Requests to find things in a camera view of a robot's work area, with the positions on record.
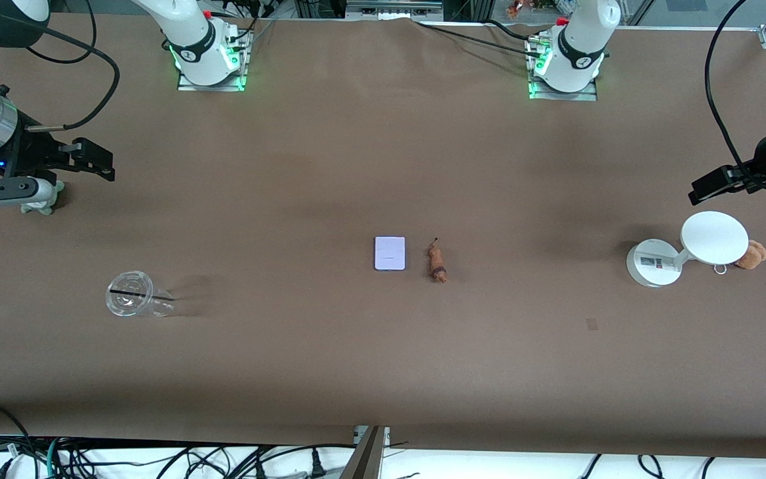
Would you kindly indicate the brown table cover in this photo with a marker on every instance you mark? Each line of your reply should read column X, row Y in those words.
column 383, row 366

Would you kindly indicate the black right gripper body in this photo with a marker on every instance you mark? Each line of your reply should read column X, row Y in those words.
column 26, row 154

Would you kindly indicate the black straw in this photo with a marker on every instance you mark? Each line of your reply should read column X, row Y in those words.
column 127, row 292

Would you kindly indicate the white round desk lamp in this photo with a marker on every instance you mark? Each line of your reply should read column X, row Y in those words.
column 714, row 237

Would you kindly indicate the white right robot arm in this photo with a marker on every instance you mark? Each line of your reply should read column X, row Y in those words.
column 190, row 40

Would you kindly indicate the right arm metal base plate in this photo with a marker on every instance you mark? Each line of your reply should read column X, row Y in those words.
column 213, row 87

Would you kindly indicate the brown teddy bear plush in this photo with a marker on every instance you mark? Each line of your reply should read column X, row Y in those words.
column 752, row 256

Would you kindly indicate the brown lion statue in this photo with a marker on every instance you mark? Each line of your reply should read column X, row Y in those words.
column 436, row 263

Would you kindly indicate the small orange toy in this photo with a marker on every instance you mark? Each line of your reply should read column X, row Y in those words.
column 514, row 9

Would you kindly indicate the clear plastic cup with lid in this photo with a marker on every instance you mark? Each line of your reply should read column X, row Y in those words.
column 131, row 296

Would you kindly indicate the grey green plush toy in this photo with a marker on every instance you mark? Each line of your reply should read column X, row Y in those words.
column 37, row 209

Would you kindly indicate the grey metal device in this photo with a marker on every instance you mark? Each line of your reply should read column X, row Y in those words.
column 393, row 8

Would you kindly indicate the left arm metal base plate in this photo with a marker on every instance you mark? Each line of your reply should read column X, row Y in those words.
column 562, row 97

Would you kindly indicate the aluminium frame post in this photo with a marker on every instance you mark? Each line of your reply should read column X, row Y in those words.
column 366, row 456

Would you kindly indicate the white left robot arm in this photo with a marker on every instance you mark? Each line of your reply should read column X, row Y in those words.
column 576, row 53

